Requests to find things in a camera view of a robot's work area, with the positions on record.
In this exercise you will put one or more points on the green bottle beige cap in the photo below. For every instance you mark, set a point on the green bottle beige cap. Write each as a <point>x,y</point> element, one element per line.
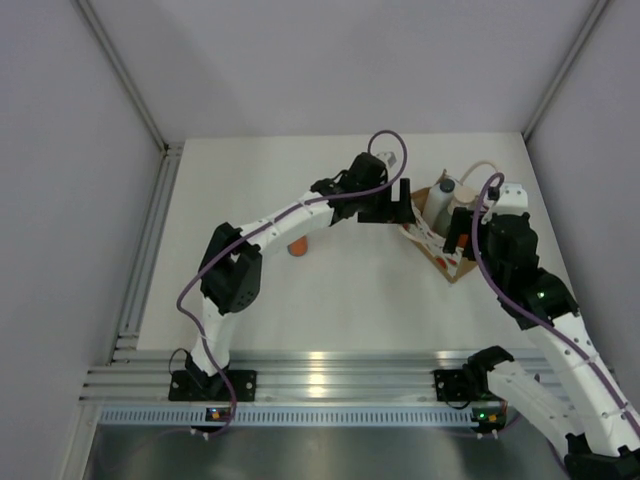
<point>463,197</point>

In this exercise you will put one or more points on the right aluminium frame post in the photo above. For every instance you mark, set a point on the right aluminium frame post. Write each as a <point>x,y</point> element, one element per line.
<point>571,55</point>

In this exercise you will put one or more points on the left aluminium frame post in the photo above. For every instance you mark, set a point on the left aluminium frame post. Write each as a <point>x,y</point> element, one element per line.
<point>106,45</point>

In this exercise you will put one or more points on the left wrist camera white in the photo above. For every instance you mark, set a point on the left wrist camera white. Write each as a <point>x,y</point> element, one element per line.
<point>388,158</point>

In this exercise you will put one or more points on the watermelon print canvas bag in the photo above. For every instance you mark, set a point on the watermelon print canvas bag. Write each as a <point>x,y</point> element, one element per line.
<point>453,266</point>

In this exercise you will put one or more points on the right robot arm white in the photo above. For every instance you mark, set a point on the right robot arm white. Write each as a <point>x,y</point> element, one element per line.
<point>596,432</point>

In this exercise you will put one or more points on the aluminium frame post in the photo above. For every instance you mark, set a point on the aluminium frame post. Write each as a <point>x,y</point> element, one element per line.
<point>571,55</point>
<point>106,45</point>

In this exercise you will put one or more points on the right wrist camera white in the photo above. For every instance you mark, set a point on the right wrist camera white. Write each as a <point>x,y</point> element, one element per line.
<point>512,200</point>

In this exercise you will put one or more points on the white bottle dark cap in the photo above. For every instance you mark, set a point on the white bottle dark cap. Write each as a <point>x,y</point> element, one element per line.
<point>438,198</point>

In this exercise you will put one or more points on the slotted grey cable duct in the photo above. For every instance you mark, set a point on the slotted grey cable duct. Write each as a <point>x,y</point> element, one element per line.
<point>294,416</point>

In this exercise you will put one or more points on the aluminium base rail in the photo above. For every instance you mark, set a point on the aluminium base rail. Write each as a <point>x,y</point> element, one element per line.
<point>143,376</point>

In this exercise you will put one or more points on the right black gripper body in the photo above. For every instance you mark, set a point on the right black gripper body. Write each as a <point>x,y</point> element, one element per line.
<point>501,274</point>

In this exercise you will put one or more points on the blue orange spray bottle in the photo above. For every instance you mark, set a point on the blue orange spray bottle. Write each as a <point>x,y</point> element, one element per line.
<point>299,247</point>

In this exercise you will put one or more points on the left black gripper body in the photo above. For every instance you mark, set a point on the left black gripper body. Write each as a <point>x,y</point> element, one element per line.
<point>374,209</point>

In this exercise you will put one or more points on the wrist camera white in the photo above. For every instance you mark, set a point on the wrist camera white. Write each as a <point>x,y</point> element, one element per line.
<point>388,158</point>
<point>512,200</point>

